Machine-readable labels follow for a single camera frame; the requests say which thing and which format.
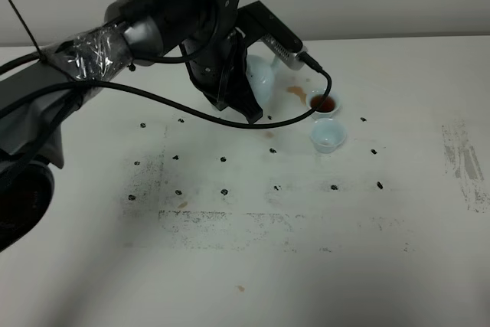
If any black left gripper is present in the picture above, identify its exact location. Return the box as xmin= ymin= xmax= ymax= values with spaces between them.
xmin=179 ymin=0 xmax=263 ymax=124

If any light blue porcelain teapot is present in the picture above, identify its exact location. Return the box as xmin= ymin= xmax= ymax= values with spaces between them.
xmin=246 ymin=54 xmax=281 ymax=109

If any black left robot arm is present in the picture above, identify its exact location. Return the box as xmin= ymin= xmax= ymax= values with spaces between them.
xmin=1 ymin=0 xmax=263 ymax=248

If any far light blue teacup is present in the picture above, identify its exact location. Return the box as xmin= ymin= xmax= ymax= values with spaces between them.
xmin=305 ymin=89 xmax=341 ymax=120

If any light blue teacup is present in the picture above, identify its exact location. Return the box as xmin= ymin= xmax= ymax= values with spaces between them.
xmin=309 ymin=118 xmax=347 ymax=154
xmin=305 ymin=89 xmax=341 ymax=120

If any near light blue teacup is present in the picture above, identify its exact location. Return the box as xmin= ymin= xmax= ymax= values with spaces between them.
xmin=309 ymin=118 xmax=347 ymax=154

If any black left camera cable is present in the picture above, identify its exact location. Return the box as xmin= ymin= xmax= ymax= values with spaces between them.
xmin=0 ymin=0 xmax=332 ymax=198

